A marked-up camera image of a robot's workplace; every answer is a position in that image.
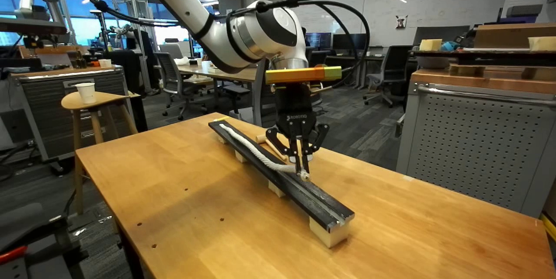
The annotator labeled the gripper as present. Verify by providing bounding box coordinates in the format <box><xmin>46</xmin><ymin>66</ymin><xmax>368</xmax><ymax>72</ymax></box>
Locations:
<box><xmin>265</xmin><ymin>83</ymin><xmax>330</xmax><ymax>176</ymax></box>

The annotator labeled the white rope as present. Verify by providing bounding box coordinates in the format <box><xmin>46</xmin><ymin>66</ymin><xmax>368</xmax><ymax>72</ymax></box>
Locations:
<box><xmin>218</xmin><ymin>123</ymin><xmax>311</xmax><ymax>182</ymax></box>

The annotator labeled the wooden stick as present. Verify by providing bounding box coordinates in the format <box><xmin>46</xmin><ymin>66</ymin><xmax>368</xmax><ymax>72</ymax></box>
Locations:
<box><xmin>256</xmin><ymin>133</ymin><xmax>291</xmax><ymax>163</ymax></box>

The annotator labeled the long wooden table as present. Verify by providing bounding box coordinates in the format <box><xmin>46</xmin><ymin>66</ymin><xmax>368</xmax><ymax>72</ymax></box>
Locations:
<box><xmin>177</xmin><ymin>63</ymin><xmax>271</xmax><ymax>128</ymax></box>

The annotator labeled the row of monitors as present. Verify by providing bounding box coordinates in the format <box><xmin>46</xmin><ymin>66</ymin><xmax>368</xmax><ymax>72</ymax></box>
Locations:
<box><xmin>304</xmin><ymin>32</ymin><xmax>368</xmax><ymax>52</ymax></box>

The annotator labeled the grey office chair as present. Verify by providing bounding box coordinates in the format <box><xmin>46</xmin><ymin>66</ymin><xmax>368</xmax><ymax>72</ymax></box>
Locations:
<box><xmin>154</xmin><ymin>51</ymin><xmax>210</xmax><ymax>121</ymax></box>
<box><xmin>363</xmin><ymin>45</ymin><xmax>414</xmax><ymax>108</ymax></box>

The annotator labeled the yellow sponge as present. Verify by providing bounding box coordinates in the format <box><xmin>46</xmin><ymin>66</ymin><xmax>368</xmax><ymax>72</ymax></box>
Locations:
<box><xmin>528</xmin><ymin>36</ymin><xmax>556</xmax><ymax>52</ymax></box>
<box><xmin>419</xmin><ymin>38</ymin><xmax>443</xmax><ymax>52</ymax></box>

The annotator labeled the grey perforated cabinet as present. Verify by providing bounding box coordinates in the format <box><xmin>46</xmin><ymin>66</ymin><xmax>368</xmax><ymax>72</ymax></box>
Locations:
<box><xmin>396</xmin><ymin>68</ymin><xmax>556</xmax><ymax>219</ymax></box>

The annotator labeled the wooden stool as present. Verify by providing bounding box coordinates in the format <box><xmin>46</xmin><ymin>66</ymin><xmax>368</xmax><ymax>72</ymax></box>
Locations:
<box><xmin>61</xmin><ymin>91</ymin><xmax>141</xmax><ymax>215</ymax></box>

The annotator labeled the white paper cup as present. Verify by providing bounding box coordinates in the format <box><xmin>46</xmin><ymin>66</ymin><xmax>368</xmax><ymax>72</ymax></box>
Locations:
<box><xmin>75</xmin><ymin>82</ymin><xmax>96</xmax><ymax>105</ymax></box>

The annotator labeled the grey tool cabinet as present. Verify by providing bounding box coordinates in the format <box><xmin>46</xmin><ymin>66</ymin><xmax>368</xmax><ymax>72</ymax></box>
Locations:
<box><xmin>11</xmin><ymin>66</ymin><xmax>132</xmax><ymax>163</ymax></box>

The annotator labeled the black metal rail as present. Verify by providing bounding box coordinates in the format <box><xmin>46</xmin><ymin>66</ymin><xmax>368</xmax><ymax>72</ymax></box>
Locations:
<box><xmin>208</xmin><ymin>119</ymin><xmax>355</xmax><ymax>233</ymax></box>

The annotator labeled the red handled tool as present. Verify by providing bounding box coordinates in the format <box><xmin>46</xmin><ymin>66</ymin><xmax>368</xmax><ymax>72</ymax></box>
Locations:
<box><xmin>0</xmin><ymin>245</ymin><xmax>28</xmax><ymax>265</ymax></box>

